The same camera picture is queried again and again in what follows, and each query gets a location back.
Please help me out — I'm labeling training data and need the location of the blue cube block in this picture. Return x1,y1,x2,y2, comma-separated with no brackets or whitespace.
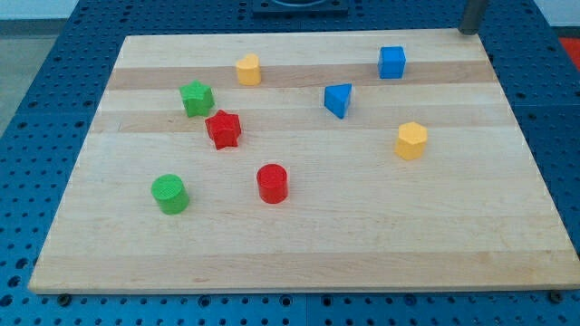
378,46,406,79

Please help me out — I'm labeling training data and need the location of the red cylinder block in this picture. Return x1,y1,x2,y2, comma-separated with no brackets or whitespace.
256,164,288,204

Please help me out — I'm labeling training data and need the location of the red star block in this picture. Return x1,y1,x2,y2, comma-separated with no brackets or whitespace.
205,110,241,150

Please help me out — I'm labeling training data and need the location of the wooden board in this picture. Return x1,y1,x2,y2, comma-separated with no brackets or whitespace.
29,29,579,294

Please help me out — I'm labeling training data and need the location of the blue triangular prism block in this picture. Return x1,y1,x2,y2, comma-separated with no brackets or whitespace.
324,83,353,119

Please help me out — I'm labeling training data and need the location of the yellow heart block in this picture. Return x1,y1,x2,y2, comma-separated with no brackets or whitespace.
236,53,262,86

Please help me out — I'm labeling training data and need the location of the green star block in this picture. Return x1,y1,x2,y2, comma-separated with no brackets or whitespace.
179,80,215,118

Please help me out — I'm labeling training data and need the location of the green cylinder block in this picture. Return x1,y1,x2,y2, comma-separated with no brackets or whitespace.
150,174,189,215

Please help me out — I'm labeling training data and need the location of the yellow hexagon block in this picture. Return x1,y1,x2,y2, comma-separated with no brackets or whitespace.
394,121,428,160

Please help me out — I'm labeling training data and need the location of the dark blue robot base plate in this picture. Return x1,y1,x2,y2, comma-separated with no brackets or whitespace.
249,0,350,16

